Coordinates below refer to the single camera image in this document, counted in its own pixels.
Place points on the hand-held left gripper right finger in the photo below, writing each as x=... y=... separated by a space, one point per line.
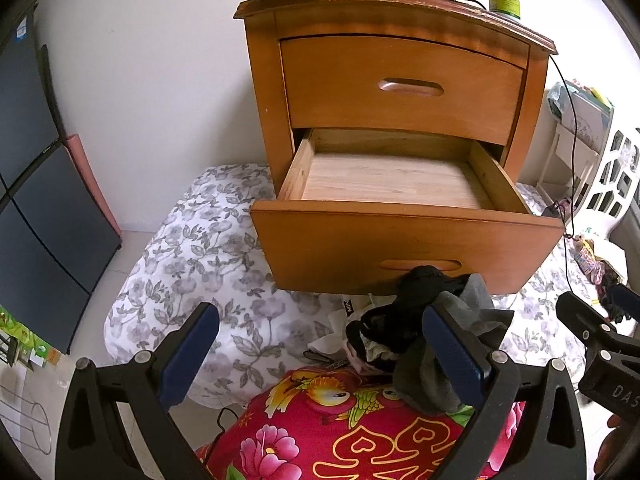
x=455 y=350

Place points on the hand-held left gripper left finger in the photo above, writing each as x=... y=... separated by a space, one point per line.
x=192 y=355

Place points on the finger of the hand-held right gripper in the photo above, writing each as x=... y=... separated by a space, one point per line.
x=585 y=320
x=627 y=300

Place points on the grey sock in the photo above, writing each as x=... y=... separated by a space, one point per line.
x=425 y=375

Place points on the pink garment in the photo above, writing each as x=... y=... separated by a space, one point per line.
x=362 y=360

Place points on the white cloth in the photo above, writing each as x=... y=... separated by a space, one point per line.
x=325 y=342

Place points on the wooden nightstand drawer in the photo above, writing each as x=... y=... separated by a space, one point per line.
x=340 y=105
x=320 y=250

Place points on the person's right hand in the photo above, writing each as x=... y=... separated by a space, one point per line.
x=612 y=450

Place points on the grey floral quilt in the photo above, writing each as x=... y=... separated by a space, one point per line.
x=200 y=270

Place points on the white cutout rack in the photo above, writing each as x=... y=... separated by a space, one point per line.
x=605 y=170

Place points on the red floral printed blanket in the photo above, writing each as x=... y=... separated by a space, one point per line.
x=310 y=440

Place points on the green printed box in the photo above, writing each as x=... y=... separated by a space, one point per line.
x=25 y=340

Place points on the pink foam mat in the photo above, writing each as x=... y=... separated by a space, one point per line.
x=95 y=185

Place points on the dark folding panel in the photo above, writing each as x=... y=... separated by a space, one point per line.
x=45 y=220

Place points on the wooden nightstand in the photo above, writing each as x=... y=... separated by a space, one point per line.
x=270 y=85

